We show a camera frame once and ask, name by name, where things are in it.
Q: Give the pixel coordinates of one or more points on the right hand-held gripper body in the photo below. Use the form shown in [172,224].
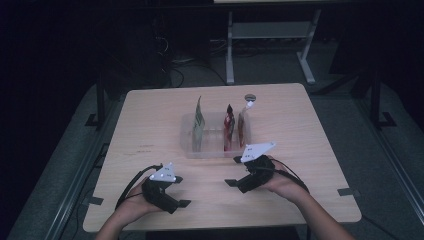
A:
[260,171]

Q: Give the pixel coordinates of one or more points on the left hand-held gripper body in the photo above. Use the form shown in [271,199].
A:
[163,175]

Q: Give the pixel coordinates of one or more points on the translucent plastic container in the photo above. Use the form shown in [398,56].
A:
[213,150]

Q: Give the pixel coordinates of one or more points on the dark red snack packet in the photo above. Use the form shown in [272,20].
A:
[229,130]

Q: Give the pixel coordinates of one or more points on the green and beige snack packet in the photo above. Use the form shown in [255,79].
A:
[199,126]

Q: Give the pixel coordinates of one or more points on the person's right hand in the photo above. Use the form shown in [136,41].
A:
[285,186]

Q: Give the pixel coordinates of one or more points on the person's left hand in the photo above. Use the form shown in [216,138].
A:
[133,203]

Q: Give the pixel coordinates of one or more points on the grey round table grommet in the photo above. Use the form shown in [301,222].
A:
[250,97]

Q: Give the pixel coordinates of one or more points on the black stand leg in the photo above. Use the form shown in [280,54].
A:
[100,100]
[376,100]

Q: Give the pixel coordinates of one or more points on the white metal stand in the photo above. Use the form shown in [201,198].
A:
[270,30]

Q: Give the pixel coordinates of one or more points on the grey table bracket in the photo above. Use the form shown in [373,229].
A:
[93,200]
[348,192]

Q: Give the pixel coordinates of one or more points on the metal floor rail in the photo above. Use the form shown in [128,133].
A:
[76,180]
[393,166]

